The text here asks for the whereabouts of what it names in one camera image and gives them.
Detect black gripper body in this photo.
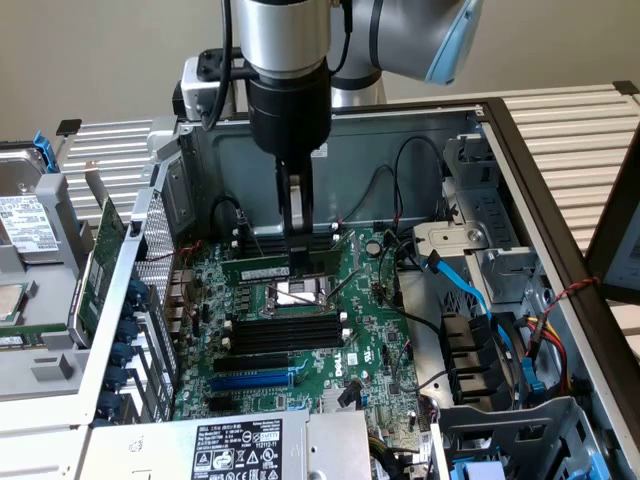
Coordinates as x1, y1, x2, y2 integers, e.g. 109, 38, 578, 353
245, 60, 334, 161

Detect green RAM stick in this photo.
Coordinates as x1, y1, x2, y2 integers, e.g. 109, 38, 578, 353
221, 247, 344, 287
0, 323, 69, 351

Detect black RAM slot white clips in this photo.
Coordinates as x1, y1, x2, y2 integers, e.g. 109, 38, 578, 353
222, 310, 350, 339
230, 234, 341, 257
220, 327, 351, 358
230, 223, 341, 243

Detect silver locking lever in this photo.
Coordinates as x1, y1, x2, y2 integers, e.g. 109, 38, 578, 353
272, 288, 322, 305
234, 205, 267, 260

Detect open metal PC case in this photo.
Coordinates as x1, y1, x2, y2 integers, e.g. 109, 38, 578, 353
0, 97, 640, 480

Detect CPU socket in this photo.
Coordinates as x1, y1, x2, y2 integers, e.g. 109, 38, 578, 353
263, 276, 334, 319

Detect green Dell motherboard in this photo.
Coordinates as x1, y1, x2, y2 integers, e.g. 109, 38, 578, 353
172, 227, 426, 451

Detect long black expansion slot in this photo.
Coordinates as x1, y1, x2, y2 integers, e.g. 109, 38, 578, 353
213, 351, 291, 374

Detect green graphics card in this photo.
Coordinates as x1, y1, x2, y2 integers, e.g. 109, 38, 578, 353
67, 158, 129, 349

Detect blue expansion slot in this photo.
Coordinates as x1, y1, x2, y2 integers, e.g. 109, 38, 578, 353
209, 372, 294, 394

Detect silver chipset heatsink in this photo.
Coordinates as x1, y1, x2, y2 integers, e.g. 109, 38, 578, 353
322, 387, 365, 414

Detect silver disk bay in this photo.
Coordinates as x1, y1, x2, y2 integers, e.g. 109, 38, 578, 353
412, 132, 549, 321

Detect black fan shroud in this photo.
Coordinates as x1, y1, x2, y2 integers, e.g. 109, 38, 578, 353
439, 312, 519, 406

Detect blue disk carrier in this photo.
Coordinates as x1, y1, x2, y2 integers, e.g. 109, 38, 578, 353
30, 130, 55, 174

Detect silver hard disk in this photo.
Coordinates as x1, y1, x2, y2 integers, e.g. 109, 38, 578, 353
0, 147, 64, 264

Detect silver power supply with label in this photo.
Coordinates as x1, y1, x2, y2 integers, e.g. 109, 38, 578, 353
89, 409, 374, 480

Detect silver CPU chip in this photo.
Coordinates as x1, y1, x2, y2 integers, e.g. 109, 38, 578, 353
0, 282, 27, 325

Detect blue plastic clip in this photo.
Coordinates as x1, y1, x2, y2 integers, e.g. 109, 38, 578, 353
521, 355, 545, 401

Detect grey drive cage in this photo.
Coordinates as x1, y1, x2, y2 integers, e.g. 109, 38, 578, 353
432, 394, 619, 480

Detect dark framed grey panel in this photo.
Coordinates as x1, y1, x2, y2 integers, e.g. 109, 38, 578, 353
584, 132, 640, 304

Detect black camera cable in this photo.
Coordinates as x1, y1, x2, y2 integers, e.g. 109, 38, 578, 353
201, 0, 235, 132

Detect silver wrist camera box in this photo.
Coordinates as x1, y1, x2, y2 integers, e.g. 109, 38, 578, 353
180, 48, 251, 124

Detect red black fan wire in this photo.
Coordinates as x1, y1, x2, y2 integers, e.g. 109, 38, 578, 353
333, 163, 400, 227

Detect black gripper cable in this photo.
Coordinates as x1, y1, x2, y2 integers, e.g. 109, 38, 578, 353
327, 0, 354, 76

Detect black looped wire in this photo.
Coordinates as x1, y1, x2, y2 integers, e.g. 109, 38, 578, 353
393, 135, 448, 226

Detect red black twisted wire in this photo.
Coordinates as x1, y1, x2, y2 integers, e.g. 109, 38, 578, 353
542, 276, 601, 319
134, 239, 207, 265

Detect thick black cable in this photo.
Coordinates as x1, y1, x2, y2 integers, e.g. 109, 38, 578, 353
377, 227, 444, 334

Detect blue SATA wire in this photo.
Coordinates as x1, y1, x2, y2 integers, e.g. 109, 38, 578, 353
424, 251, 516, 351

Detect black wire plug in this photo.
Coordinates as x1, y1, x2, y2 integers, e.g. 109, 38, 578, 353
338, 378, 362, 409

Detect yellow black power wires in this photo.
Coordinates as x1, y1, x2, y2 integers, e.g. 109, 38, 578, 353
368, 432, 434, 480

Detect coloured power wire bundle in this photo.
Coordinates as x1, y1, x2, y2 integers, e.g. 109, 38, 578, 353
522, 313, 576, 396

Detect blue drive carrier handle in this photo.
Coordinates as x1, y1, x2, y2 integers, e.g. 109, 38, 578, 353
582, 439, 619, 480
449, 459, 506, 480

